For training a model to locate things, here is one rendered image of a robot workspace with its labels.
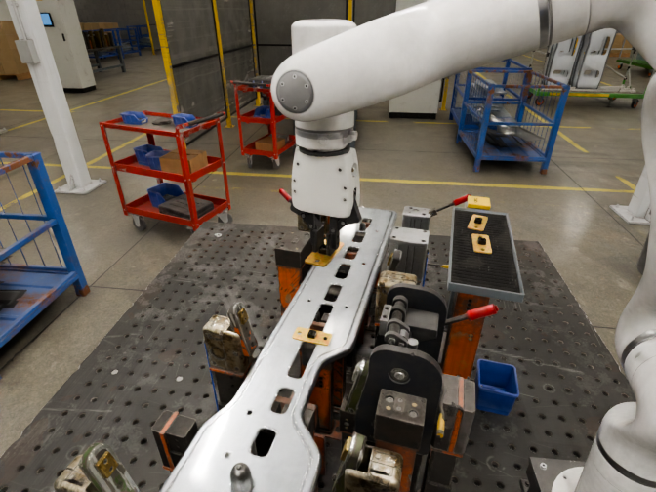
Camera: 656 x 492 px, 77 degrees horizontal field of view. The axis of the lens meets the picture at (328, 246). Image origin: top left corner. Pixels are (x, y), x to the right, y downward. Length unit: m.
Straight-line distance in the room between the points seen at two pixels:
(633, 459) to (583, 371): 0.65
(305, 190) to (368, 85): 0.21
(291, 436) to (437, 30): 0.64
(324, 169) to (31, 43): 4.21
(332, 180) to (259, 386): 0.44
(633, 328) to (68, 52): 10.82
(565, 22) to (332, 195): 0.34
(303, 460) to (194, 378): 0.63
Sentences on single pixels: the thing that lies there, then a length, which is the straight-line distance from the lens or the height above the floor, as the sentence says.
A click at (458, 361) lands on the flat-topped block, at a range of 1.15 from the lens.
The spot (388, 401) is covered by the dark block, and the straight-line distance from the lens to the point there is 0.67.
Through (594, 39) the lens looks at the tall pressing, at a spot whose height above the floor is 1.14.
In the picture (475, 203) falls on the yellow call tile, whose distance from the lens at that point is 1.21.
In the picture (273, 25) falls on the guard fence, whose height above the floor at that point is 1.35.
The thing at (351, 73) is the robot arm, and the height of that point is 1.57.
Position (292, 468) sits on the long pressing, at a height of 1.00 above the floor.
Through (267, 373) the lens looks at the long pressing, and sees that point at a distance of 0.86.
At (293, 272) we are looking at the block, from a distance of 1.22.
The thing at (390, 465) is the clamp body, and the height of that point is 1.07.
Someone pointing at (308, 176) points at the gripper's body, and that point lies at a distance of 0.61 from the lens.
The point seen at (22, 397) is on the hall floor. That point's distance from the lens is 2.57.
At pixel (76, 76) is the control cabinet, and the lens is 11.04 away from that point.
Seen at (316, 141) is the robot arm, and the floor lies 1.47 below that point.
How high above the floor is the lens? 1.63
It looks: 30 degrees down
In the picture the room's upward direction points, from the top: straight up
